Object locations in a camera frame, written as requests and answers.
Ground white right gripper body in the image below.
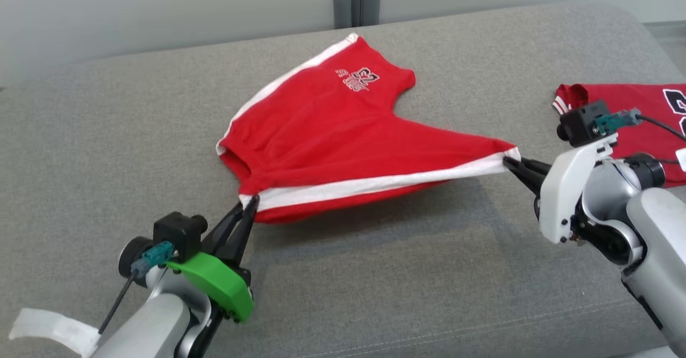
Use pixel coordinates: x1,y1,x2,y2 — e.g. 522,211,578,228
539,133,618,244

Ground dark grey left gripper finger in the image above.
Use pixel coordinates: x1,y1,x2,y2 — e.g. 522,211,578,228
201,204,244,257
222,195,260,267

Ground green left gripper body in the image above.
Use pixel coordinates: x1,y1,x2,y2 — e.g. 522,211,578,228
166,252,254,324

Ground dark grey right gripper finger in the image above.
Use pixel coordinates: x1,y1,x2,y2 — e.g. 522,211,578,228
517,158,553,179
503,157,545,198

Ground red white jersey shirt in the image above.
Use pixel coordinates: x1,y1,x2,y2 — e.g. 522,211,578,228
553,83,686,187

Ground red shorts with white stripes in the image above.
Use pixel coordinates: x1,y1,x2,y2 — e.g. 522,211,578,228
216,33,521,225

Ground black left camera cable teal plug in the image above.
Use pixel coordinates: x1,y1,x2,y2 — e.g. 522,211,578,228
98,242,177,334

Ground white strap on left arm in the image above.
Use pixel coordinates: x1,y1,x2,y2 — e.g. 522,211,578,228
8,308,101,357

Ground grey partition post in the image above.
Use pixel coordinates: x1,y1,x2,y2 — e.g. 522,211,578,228
333,0,381,29

